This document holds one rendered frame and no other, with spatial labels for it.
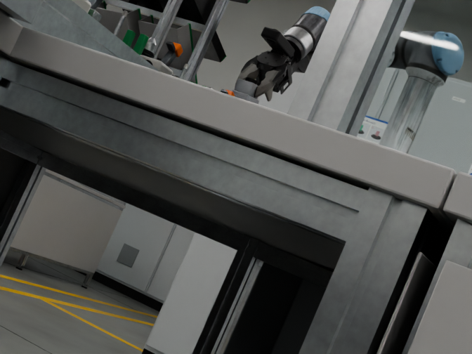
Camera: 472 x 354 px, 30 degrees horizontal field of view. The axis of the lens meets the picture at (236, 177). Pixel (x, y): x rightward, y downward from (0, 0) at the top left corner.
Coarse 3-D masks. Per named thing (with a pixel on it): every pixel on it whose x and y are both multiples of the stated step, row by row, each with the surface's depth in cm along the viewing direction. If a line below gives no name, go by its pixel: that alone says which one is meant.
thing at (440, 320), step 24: (456, 192) 60; (456, 216) 60; (456, 240) 60; (456, 264) 59; (432, 288) 60; (456, 288) 58; (432, 312) 58; (456, 312) 58; (432, 336) 58; (456, 336) 57
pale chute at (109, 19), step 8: (96, 8) 214; (104, 8) 218; (104, 16) 213; (112, 16) 211; (120, 16) 209; (128, 16) 208; (136, 16) 210; (104, 24) 215; (112, 24) 212; (128, 24) 209; (136, 24) 211; (112, 32) 214; (120, 32) 212; (136, 32) 212; (136, 40) 212
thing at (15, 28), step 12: (0, 12) 76; (0, 24) 77; (12, 24) 78; (0, 36) 77; (12, 36) 78; (0, 48) 78; (12, 48) 79; (0, 60) 79; (12, 60) 81; (0, 72) 80
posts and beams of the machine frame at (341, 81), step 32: (352, 0) 71; (384, 0) 70; (352, 32) 71; (384, 32) 70; (320, 64) 71; (352, 64) 69; (384, 64) 73; (320, 96) 70; (352, 96) 69; (352, 128) 71
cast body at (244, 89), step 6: (246, 78) 205; (240, 84) 204; (246, 84) 203; (252, 84) 203; (240, 90) 204; (246, 90) 203; (252, 90) 203; (240, 96) 203; (246, 96) 202; (252, 96) 204; (252, 102) 205
